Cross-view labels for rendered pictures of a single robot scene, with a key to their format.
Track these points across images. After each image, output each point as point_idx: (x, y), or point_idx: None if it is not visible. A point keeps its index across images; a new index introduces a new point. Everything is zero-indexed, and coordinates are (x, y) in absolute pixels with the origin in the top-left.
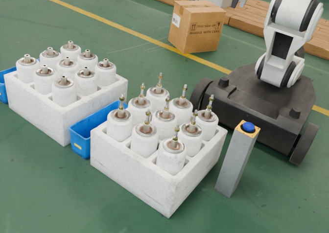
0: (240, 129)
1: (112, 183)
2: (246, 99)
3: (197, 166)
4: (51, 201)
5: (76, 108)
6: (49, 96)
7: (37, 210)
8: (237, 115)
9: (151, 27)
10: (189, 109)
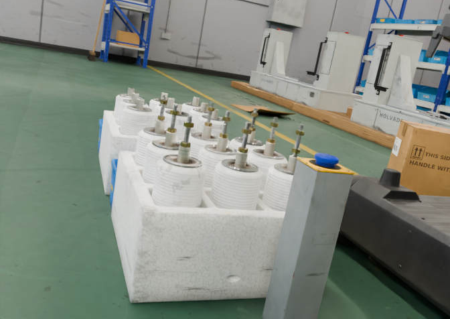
0: (306, 160)
1: (110, 239)
2: (424, 210)
3: (218, 225)
4: (19, 218)
5: (136, 141)
6: None
7: None
8: (393, 232)
9: (369, 167)
10: (272, 161)
